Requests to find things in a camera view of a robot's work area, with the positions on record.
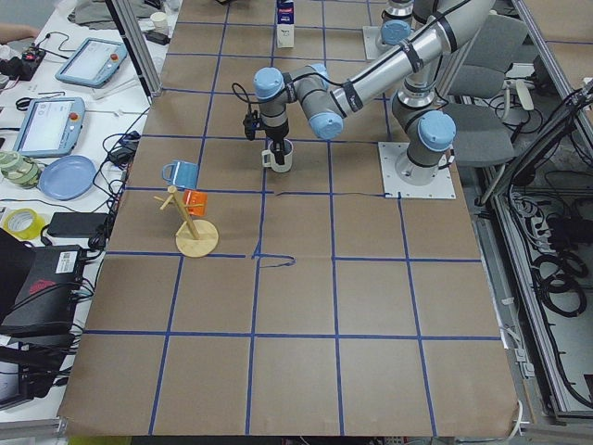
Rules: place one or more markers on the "aluminium frame post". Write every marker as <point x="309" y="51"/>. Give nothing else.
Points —
<point x="130" y="33"/>

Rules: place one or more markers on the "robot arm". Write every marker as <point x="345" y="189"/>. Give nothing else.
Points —
<point x="442" y="27"/>
<point x="399" y="16"/>

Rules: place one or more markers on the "upper teach pendant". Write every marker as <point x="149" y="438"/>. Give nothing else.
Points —
<point x="93" y="63"/>

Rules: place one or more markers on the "blue mug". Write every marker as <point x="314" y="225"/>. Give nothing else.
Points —
<point x="180" y="173"/>

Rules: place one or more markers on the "orange plastic cup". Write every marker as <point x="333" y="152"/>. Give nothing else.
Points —
<point x="195" y="202"/>

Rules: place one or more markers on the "teach pendant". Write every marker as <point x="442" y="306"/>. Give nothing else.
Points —
<point x="51" y="127"/>
<point x="93" y="63"/>

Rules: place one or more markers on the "yellow tape roll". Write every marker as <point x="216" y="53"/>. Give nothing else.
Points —
<point x="24" y="224"/>

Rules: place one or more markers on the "white ceramic mug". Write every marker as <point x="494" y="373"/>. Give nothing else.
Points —
<point x="278" y="156"/>

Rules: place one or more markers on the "black power adapter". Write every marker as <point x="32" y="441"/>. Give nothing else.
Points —
<point x="75" y="224"/>

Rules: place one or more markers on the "blue plate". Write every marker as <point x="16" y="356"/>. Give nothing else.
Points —
<point x="67" y="177"/>

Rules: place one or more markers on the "blue white milk carton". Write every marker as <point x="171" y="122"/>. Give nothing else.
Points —
<point x="285" y="23"/>

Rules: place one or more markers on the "grey office chair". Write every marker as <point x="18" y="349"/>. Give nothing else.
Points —
<point x="482" y="139"/>

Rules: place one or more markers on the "lower teach pendant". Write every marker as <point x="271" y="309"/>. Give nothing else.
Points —
<point x="51" y="127"/>

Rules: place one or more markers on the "black computer box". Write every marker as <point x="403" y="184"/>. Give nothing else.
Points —
<point x="37" y="286"/>

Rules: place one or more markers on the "green tape rolls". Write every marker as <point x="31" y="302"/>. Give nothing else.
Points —
<point x="20" y="170"/>

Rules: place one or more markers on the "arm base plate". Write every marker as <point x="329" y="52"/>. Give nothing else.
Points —
<point x="403" y="179"/>
<point x="374" y="44"/>

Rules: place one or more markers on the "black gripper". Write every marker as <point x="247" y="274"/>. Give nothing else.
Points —
<point x="276" y="133"/>

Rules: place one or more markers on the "paper cup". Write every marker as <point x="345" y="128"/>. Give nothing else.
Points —
<point x="160" y="22"/>

